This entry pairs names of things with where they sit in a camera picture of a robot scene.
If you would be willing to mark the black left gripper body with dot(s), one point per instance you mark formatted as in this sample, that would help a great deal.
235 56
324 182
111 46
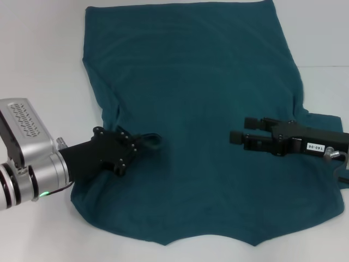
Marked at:
103 152

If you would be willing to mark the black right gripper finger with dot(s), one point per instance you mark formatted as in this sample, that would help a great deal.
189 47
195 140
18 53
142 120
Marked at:
256 142
252 123

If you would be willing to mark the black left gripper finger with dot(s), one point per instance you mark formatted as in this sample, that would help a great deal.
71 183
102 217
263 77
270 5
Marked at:
159 142

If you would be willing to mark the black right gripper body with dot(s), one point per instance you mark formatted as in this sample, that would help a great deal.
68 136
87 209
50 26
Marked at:
300 139

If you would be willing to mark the blue teal shirt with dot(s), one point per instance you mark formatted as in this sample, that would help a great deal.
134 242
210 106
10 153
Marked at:
204 82

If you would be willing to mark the small silver connector stub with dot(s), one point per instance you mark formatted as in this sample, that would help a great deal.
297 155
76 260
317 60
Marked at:
59 143

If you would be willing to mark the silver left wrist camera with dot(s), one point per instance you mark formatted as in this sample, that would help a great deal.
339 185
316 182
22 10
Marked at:
30 128

